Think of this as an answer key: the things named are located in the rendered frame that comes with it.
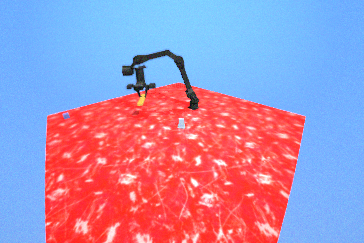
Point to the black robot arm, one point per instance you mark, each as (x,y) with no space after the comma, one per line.
(179,61)

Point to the yellow bar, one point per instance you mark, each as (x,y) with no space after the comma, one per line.
(141,100)

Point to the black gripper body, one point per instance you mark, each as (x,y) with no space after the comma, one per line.
(150,85)

